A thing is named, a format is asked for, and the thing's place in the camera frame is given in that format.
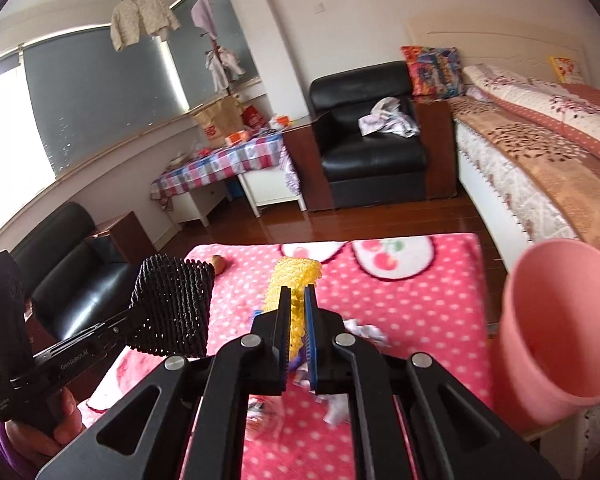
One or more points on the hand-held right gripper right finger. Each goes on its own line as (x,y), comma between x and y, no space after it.
(310,340)

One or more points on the white cabinet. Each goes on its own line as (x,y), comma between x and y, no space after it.
(270,185)

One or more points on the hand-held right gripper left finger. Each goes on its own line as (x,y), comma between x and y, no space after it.
(280,350)

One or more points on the white pink floral quilt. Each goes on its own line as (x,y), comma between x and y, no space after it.
(555,110)

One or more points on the coat rack with clothes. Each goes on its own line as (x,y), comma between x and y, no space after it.
(222,67)

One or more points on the blue container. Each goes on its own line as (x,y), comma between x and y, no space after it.
(235,188)

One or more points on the bed with floral bedding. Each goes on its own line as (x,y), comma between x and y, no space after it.
(540,160)

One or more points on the crumpled white paper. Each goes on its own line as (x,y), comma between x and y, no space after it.
(366,332)

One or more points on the pink polka dot blanket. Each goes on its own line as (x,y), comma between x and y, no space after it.
(410,300)

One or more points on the pink hanging garment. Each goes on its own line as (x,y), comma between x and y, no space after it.
(202,15)

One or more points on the checkered cloth side table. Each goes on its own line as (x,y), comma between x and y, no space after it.
(220,160)

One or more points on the white paper scrap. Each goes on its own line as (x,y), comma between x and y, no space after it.
(336,410)

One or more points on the colourful patterned pillow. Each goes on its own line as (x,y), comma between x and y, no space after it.
(432,72)

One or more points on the orange box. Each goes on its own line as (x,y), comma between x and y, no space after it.
(237,136)

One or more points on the red bag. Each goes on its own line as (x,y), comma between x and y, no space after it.
(254,117)

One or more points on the black leather armchair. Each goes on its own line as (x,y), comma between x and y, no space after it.
(370,160)

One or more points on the orange white packet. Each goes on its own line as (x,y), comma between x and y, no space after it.
(281,121)

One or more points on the yellow foam net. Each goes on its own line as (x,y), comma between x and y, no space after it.
(295,277)

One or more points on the cream knitted sweater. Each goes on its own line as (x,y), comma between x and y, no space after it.
(140,17)

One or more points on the pink plastic bin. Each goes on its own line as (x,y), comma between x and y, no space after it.
(555,330)

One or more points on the brown walnut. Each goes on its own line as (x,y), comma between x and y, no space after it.
(219,263)

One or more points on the crumpled light clothes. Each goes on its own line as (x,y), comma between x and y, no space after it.
(387,119)

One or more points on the person's left hand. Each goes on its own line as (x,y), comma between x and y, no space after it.
(67,425)

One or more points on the tall wooden side cabinet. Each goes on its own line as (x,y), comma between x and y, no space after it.
(436,150)

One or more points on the person's left forearm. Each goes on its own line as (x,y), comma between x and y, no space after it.
(5,455)

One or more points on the black leather sofa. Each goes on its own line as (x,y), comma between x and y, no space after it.
(75,280)

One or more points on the clear plastic wrapper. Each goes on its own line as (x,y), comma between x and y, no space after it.
(265,416)

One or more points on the black foam net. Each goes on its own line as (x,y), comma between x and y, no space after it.
(172,305)

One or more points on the floral hanging cloth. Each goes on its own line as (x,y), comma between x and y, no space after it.
(291,172)

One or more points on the grey roller blind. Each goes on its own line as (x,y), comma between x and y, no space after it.
(95,95)
(205,65)

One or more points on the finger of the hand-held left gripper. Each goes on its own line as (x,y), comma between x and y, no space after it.
(120,327)

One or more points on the white bed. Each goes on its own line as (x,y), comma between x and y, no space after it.
(500,175)

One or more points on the dark wooden corner table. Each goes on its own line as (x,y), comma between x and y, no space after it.
(305,160)

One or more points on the yellow patterned pillow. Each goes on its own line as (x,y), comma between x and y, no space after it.
(567,69)

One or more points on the small wooden side table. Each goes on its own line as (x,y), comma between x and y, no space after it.
(125,232)

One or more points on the brown paper bag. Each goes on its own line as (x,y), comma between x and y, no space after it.
(220,117)

